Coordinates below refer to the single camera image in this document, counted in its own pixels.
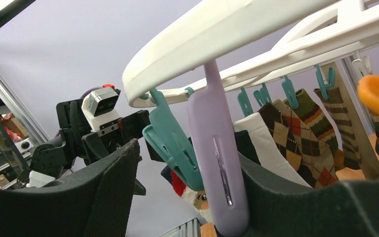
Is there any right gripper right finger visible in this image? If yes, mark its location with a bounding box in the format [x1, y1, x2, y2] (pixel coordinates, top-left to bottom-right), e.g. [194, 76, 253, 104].
[215, 155, 379, 237]

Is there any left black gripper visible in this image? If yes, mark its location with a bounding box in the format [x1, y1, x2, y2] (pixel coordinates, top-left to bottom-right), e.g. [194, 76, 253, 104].
[29, 99, 150, 187]

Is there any white oval clip hanger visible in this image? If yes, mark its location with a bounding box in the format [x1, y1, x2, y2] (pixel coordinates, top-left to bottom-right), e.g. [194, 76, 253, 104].
[122, 0, 379, 108]

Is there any light blue plastic basket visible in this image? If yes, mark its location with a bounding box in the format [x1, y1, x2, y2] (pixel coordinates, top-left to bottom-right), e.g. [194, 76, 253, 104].
[160, 218, 201, 237]

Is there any argyle brown hanging sock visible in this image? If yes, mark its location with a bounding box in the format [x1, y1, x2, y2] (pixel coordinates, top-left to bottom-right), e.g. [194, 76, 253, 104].
[258, 100, 338, 189]

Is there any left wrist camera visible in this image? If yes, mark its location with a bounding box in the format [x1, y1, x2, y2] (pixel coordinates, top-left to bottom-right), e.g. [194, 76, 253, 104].
[81, 84, 121, 132]

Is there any olive tan hanging sock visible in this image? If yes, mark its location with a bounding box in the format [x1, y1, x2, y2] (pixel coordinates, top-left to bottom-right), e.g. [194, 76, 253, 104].
[313, 87, 362, 170]

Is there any lilac clothes peg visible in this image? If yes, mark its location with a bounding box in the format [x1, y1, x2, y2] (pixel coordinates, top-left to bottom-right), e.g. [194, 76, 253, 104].
[188, 60, 250, 237]

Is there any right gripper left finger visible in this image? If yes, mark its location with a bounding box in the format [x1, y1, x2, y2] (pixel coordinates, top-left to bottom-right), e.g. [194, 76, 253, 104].
[0, 139, 140, 237]

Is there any white hanging sock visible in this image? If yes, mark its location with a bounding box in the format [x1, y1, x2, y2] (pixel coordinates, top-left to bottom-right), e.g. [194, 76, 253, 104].
[233, 113, 310, 188]

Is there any teal clothes peg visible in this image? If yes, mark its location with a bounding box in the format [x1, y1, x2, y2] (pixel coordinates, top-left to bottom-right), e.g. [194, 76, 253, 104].
[142, 88, 204, 191]

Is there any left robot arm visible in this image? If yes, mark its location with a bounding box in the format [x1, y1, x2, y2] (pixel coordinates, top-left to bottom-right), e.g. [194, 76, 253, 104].
[0, 99, 150, 183]

